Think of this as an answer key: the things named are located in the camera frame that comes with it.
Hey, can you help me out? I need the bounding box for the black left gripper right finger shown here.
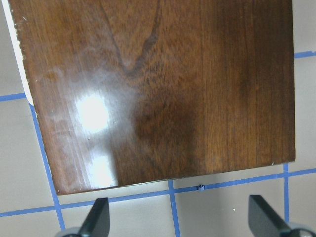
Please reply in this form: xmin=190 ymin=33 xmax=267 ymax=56
xmin=248 ymin=195 xmax=291 ymax=237

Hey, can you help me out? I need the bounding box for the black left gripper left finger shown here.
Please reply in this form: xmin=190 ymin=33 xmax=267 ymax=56
xmin=78 ymin=198 xmax=110 ymax=237

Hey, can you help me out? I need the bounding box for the brown wooden drawer cabinet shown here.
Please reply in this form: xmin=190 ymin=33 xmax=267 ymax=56
xmin=5 ymin=0 xmax=295 ymax=195

